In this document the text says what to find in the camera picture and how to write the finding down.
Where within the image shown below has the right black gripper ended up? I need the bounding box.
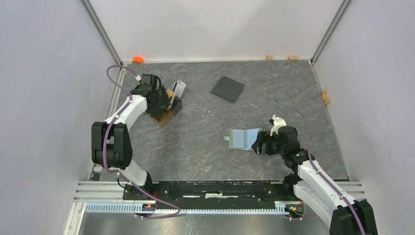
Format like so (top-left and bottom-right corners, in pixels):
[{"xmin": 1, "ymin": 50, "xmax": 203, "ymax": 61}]
[{"xmin": 251, "ymin": 131, "xmax": 286, "ymax": 156}]

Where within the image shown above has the green card holder wallet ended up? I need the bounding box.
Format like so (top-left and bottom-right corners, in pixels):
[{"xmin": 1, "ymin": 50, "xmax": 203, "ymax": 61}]
[{"xmin": 223, "ymin": 128, "xmax": 262, "ymax": 151}]

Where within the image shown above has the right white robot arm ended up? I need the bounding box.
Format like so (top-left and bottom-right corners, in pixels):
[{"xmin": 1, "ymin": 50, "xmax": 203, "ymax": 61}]
[{"xmin": 252, "ymin": 126, "xmax": 378, "ymax": 235}]

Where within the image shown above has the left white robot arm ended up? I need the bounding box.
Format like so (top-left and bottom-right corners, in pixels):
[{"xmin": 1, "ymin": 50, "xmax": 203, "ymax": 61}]
[{"xmin": 92, "ymin": 74, "xmax": 170, "ymax": 200}]

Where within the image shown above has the gold credit card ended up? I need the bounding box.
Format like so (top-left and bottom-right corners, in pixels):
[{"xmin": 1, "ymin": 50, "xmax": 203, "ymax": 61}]
[{"xmin": 166, "ymin": 89, "xmax": 176, "ymax": 109}]

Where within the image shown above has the orange round cap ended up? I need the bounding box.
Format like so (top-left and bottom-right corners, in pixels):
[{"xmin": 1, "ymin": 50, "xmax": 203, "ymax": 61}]
[{"xmin": 132, "ymin": 56, "xmax": 144, "ymax": 64}]

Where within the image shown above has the dark grey lego baseplate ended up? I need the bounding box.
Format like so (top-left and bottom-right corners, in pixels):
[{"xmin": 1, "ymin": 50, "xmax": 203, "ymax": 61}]
[{"xmin": 210, "ymin": 76, "xmax": 245, "ymax": 103}]

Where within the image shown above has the curved wooden block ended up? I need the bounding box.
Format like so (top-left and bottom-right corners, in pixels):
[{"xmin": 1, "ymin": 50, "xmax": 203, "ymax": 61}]
[{"xmin": 321, "ymin": 91, "xmax": 330, "ymax": 105}]

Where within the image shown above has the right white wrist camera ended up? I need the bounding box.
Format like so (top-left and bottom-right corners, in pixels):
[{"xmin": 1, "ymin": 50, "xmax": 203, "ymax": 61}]
[{"xmin": 269, "ymin": 115, "xmax": 287, "ymax": 136}]

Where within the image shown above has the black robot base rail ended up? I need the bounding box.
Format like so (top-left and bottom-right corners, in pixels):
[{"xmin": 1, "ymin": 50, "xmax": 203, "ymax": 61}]
[{"xmin": 122, "ymin": 180, "xmax": 305, "ymax": 211}]

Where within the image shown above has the white slotted cable duct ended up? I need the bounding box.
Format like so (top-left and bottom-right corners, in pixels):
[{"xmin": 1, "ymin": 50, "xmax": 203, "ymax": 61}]
[{"xmin": 85, "ymin": 201, "xmax": 294, "ymax": 215}]

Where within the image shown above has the left aluminium frame post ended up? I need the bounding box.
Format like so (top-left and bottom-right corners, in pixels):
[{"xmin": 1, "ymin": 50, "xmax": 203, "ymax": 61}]
[{"xmin": 80, "ymin": 0, "xmax": 123, "ymax": 66}]

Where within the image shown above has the aluminium frame post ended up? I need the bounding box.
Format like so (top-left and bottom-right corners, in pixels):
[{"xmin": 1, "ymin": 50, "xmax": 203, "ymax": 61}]
[
  {"xmin": 310, "ymin": 0, "xmax": 352, "ymax": 66},
  {"xmin": 80, "ymin": 0, "xmax": 123, "ymax": 66}
]

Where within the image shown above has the right aluminium frame post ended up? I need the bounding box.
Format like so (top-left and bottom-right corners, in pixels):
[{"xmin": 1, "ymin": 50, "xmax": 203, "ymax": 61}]
[{"xmin": 310, "ymin": 0, "xmax": 352, "ymax": 66}]

